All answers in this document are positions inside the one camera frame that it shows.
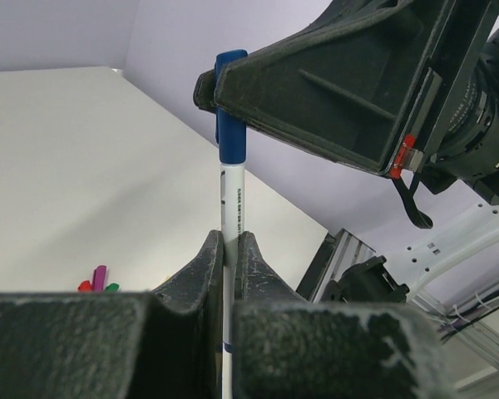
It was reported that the aluminium frame rail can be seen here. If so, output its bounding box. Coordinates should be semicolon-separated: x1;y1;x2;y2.
296;229;499;372

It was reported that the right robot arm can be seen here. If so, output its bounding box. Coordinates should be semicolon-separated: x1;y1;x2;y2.
193;1;499;343

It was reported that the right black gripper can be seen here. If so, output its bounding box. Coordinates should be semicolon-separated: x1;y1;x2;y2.
315;0;499;204

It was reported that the blue pen cap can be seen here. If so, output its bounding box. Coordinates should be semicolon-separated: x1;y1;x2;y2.
215;49;248;165

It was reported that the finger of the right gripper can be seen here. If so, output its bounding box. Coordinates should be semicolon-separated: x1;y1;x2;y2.
193;69;216;112
214;1;455;175

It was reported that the red pen cap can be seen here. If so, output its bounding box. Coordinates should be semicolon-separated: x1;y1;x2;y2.
77;280;93;293

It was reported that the blue pen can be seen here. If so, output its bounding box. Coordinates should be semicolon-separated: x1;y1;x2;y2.
220;164;245;398

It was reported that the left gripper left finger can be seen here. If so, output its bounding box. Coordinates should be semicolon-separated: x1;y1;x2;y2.
0;230;224;398

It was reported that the green pen cap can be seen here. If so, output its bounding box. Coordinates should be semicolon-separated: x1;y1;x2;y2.
104;283;120;292

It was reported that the purple pen cap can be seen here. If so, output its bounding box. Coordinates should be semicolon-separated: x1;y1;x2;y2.
91;265;107;292

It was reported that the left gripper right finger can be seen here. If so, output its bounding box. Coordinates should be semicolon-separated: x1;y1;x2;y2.
231;232;457;398

